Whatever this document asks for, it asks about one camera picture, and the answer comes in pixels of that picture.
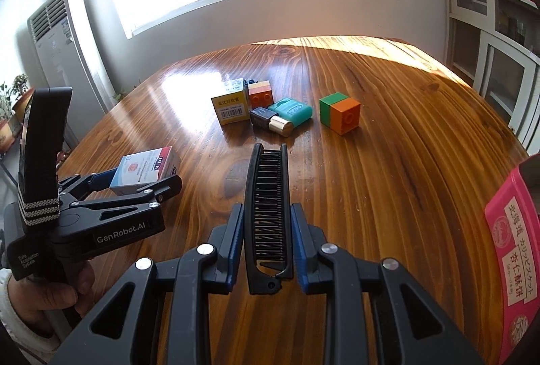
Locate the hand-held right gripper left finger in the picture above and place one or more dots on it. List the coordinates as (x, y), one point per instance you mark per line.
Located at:
(232, 251)

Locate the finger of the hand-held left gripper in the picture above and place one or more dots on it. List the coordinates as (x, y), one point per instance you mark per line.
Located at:
(84, 183)
(160, 187)

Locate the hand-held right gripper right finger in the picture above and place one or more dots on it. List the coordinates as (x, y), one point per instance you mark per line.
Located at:
(301, 255)

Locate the white carton red stripe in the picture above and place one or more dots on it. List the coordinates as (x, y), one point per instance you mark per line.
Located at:
(143, 166)

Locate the black folding comb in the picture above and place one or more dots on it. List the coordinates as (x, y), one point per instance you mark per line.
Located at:
(268, 200)

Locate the yellow barcode carton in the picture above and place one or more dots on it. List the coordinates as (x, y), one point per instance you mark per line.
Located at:
(230, 107)

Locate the dark lipstick gold cap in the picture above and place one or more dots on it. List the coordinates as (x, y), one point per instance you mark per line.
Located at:
(263, 117)

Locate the teal floss container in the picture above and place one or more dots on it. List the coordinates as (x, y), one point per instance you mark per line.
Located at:
(295, 111)

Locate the green and orange building block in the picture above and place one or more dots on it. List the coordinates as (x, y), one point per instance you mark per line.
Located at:
(344, 114)

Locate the pink cardboard box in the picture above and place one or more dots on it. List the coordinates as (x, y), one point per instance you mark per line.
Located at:
(510, 230)

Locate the wooden desktop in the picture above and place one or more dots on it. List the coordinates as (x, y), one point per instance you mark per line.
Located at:
(379, 179)

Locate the person's left hand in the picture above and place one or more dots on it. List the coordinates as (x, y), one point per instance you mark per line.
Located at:
(42, 295)

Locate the potted plant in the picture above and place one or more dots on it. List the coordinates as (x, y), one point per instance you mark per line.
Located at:
(21, 95)
(5, 128)

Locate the green leafy plant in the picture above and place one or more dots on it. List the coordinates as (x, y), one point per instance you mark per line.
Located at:
(123, 95)

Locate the white standing air conditioner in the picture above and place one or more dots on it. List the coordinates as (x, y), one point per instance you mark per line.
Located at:
(63, 48)

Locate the metal cans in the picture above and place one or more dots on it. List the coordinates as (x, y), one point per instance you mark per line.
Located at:
(517, 28)

